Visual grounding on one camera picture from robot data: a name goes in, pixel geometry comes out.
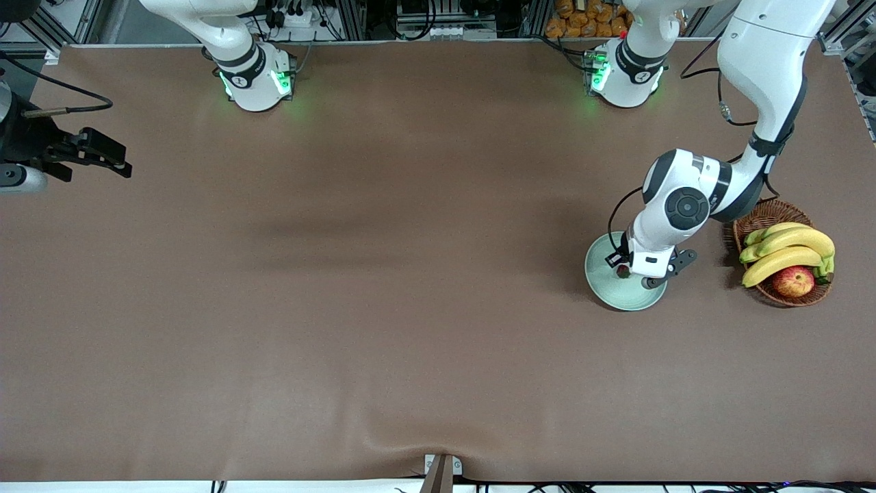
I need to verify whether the brown wicker basket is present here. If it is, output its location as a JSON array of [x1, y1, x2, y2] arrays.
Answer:
[[733, 198, 834, 307]]

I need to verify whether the metal table clamp bracket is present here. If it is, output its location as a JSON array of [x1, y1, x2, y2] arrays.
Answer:
[[419, 453, 463, 493]]

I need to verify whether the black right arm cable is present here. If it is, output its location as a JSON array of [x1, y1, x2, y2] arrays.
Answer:
[[0, 49, 114, 118]]

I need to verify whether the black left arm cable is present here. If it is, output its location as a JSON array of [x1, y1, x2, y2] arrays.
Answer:
[[607, 34, 781, 253]]

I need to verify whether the bag of orange bread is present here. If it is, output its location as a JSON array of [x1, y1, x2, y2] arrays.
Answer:
[[545, 0, 634, 39]]

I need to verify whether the white power strip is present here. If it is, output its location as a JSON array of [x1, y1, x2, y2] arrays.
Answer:
[[263, 0, 317, 29]]

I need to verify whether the brown table mat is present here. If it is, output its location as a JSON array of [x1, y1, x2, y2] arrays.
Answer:
[[0, 39, 876, 483]]

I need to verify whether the yellow banana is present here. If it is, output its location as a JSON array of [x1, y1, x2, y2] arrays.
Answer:
[[742, 246, 826, 288], [739, 227, 836, 275], [744, 222, 814, 248]]

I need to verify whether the aluminium frame post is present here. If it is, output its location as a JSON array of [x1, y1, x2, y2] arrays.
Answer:
[[337, 0, 370, 42], [521, 0, 552, 38]]

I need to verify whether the pale green round plate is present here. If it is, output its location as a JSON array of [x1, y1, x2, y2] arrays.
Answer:
[[584, 231, 669, 312]]

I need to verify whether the red yellow apple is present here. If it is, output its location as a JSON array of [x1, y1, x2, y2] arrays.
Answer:
[[772, 266, 816, 299]]

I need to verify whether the aluminium frame profile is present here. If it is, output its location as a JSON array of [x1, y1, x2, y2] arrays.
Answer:
[[27, 0, 103, 55], [818, 0, 876, 57]]

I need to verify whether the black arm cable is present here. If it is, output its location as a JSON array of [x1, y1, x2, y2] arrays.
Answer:
[[0, 49, 114, 118], [607, 34, 781, 253]]

